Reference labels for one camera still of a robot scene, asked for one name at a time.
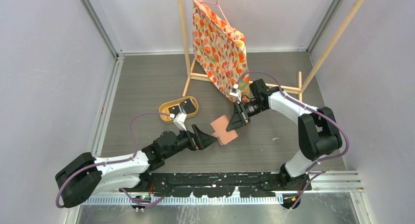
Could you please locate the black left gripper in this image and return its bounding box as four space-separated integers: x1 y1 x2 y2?
162 124 216 159

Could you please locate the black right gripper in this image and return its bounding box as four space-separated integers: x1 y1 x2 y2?
228 100 267 132

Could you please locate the pink blue card holder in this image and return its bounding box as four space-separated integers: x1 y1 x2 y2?
210 115 238 145

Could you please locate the yellow oval card tray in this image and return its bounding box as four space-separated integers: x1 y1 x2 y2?
159 96 199 124

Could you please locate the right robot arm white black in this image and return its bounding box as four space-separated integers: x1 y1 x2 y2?
226 79 343 190

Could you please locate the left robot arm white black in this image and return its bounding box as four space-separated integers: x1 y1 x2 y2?
55 124 217 208

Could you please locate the wooden hanging rack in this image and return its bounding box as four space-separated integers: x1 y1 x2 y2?
176 0 373 102

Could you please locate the orange floral fabric bag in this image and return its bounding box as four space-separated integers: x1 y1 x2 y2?
192 0 251 102

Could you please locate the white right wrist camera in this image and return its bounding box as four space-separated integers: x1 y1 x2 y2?
230 84 242 102

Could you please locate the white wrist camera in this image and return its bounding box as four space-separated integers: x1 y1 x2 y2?
169 112 187 131
230 84 242 102

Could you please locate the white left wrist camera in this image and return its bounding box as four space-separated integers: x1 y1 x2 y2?
169 112 187 131

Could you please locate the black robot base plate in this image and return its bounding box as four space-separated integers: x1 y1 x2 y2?
127 172 311 198

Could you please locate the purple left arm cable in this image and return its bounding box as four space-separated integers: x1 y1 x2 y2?
55 112 176 211

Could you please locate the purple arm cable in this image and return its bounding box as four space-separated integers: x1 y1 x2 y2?
55 112 176 211
235 71 350 211

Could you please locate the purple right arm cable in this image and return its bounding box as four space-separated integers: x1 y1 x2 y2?
235 71 350 211

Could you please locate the pink wire hanger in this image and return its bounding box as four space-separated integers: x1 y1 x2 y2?
202 0 231 26

